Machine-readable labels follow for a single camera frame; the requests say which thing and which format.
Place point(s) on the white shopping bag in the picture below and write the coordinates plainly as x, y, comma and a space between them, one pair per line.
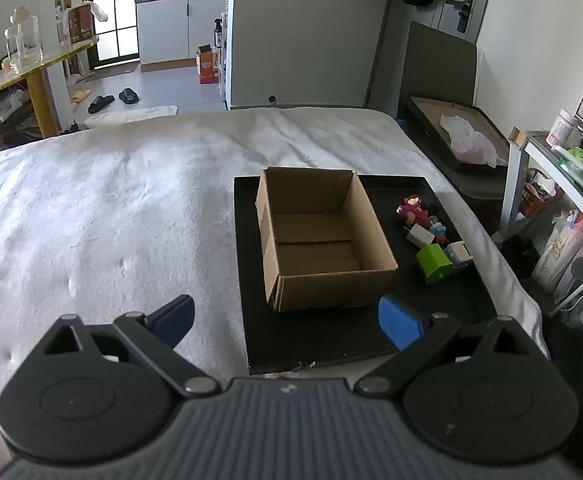
564, 250

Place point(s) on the small green box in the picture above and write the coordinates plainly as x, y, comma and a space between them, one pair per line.
434, 260

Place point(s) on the green packet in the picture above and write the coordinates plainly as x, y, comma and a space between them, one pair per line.
581, 170

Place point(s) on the dark grey headboard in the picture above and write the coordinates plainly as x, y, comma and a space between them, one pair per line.
441, 65

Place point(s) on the small glass bottle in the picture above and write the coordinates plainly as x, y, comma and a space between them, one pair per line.
13, 52

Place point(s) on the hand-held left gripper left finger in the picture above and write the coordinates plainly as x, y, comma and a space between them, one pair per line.
176, 317

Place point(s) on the yellow slipper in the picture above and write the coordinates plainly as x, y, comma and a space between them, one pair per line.
80, 96

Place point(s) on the red and blue figurine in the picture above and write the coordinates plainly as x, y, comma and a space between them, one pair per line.
439, 230

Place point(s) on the grey and white figurine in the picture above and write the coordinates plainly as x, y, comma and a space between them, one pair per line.
459, 252

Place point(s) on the brown-haired doll figurine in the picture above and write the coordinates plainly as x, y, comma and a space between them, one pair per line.
414, 210

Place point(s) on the red box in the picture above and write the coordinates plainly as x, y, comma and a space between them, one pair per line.
81, 22

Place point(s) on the white shelf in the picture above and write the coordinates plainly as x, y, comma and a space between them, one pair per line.
511, 185

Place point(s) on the white kitchen cabinet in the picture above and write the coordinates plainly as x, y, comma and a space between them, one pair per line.
171, 30

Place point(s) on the pink jar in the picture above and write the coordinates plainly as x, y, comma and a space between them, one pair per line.
560, 129

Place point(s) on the orange cardboard box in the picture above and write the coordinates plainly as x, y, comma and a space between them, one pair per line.
207, 67

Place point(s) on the small white box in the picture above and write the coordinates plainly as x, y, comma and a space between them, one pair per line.
420, 235

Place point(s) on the black spray bottle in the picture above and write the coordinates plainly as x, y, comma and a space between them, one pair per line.
218, 35

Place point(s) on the white plastic bag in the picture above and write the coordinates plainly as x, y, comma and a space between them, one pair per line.
471, 142

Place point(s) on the brown cardboard box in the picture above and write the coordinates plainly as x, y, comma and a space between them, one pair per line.
331, 290

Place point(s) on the black slipper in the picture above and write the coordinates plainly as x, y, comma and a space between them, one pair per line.
129, 96
101, 104

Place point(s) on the black framed glass door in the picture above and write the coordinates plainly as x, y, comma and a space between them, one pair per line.
116, 20

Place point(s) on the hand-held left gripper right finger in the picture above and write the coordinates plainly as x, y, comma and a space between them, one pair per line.
399, 322

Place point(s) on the red basket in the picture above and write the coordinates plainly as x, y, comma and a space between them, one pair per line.
539, 197

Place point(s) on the round gold-edged table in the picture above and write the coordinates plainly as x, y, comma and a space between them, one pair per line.
31, 72

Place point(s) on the white floor towel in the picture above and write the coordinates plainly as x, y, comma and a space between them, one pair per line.
131, 116

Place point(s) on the black door lock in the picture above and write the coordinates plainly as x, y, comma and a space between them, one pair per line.
464, 10

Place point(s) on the black framed cardboard tray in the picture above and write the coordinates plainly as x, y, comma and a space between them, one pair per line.
431, 120

